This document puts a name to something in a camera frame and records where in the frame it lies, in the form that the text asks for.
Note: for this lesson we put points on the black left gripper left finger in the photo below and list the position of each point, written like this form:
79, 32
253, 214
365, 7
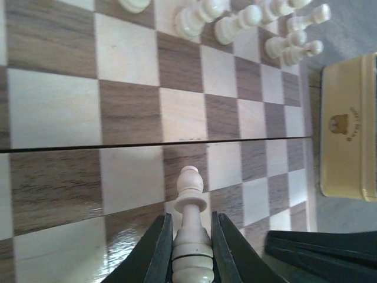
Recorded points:
150, 260

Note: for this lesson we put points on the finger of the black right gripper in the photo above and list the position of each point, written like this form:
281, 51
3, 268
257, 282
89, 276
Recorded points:
334, 257

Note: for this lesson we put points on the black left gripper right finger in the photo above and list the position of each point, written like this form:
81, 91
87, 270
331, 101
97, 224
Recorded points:
234, 258

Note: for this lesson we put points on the light wooden chess bishop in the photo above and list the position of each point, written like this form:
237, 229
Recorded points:
192, 255

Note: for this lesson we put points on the light wooden chess pawn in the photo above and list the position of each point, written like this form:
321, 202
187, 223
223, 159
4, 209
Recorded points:
227, 28
275, 46
190, 21
293, 55

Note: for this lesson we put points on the wooden chess board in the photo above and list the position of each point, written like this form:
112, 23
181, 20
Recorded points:
102, 108

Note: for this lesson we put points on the light wooden chess rook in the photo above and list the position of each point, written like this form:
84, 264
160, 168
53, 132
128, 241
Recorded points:
319, 15

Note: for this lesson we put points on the yellow metal tin tray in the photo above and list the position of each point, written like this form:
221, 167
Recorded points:
347, 155

